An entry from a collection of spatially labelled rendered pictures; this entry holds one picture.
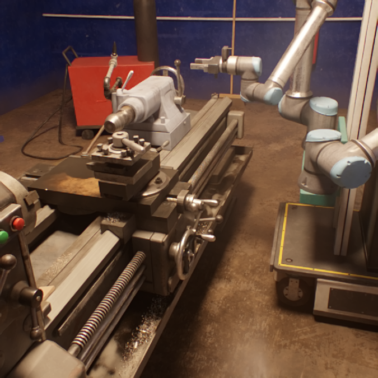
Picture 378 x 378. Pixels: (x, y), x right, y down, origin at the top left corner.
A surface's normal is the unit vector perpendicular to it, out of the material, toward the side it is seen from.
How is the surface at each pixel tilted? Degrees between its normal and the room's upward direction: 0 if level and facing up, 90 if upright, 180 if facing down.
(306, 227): 0
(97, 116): 90
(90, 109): 90
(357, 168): 92
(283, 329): 0
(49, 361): 32
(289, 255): 0
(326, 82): 90
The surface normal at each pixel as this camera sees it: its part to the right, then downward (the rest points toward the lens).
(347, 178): 0.17, 0.48
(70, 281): 0.52, -0.65
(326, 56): -0.33, 0.44
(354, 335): -0.04, -0.89
